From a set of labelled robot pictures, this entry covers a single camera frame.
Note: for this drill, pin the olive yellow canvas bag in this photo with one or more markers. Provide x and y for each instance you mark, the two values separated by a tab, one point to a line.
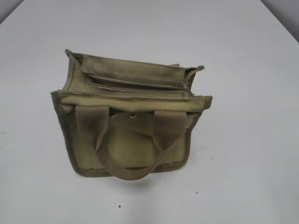
127	119

